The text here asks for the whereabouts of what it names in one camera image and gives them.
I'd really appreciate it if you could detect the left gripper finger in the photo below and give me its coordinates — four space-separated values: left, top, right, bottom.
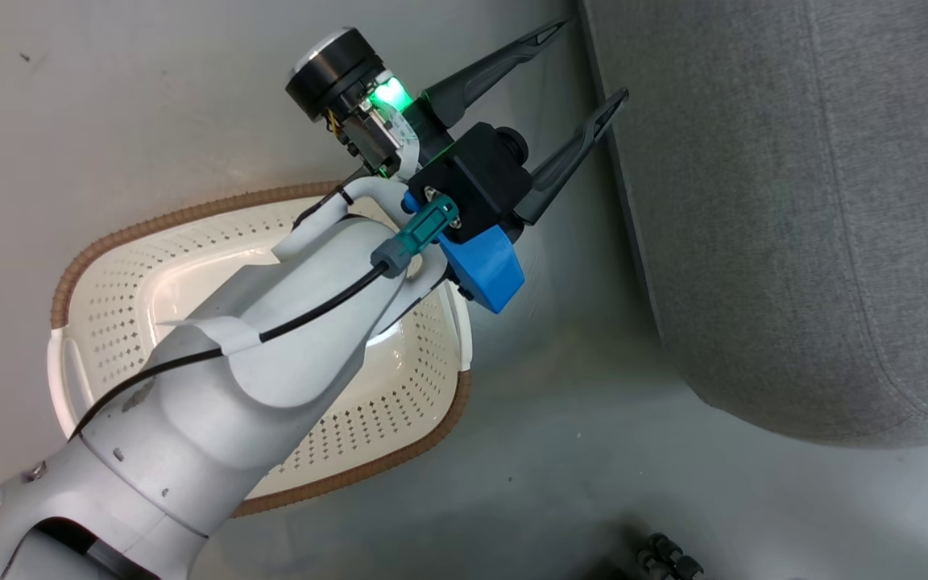
512 89 631 226

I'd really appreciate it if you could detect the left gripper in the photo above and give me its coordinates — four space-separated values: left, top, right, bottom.
285 19 571 178

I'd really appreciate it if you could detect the cream perforated laundry basket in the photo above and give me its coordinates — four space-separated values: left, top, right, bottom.
47 181 473 518

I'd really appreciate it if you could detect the grey fabric sofa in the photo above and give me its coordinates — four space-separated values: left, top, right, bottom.
577 0 928 449

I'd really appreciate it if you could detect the white paper tape label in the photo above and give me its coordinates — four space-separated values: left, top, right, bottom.
156 316 263 357

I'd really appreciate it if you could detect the blue left camera mount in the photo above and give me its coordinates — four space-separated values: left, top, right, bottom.
401 189 526 315

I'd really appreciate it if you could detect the black cable with teal plug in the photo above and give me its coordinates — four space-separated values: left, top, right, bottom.
69 196 461 440

